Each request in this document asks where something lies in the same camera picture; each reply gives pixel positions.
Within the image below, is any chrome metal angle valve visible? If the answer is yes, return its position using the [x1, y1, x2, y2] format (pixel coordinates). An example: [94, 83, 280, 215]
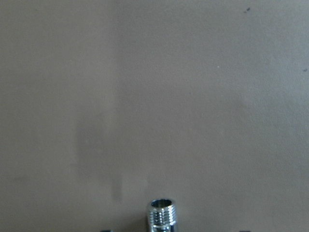
[147, 198, 178, 232]

